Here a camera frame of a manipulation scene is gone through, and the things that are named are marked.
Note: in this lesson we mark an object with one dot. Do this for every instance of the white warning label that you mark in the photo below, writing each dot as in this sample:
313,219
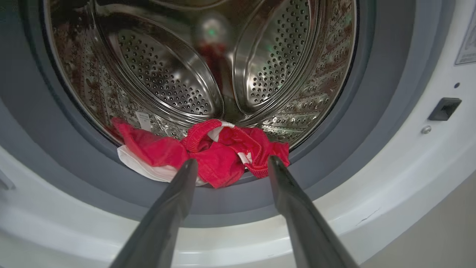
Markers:
468,44

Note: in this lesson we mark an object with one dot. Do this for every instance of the black door latch slot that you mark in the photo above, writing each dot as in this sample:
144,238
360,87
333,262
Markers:
444,109

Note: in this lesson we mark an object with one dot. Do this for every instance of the small silver screw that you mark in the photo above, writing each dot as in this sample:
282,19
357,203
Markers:
426,129

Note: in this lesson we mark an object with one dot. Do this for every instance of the white washing machine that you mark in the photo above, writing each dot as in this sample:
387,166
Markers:
409,167

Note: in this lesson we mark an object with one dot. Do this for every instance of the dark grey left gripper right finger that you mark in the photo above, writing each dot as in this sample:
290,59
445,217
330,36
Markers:
305,230

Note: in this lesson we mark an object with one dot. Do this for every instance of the stainless steel washing machine drum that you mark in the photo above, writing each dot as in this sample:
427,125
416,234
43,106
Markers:
167,74

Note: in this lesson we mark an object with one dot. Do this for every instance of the red garment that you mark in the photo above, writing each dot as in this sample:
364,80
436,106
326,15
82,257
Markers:
219,163

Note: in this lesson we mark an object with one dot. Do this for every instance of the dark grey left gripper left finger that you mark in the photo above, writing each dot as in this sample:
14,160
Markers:
163,223

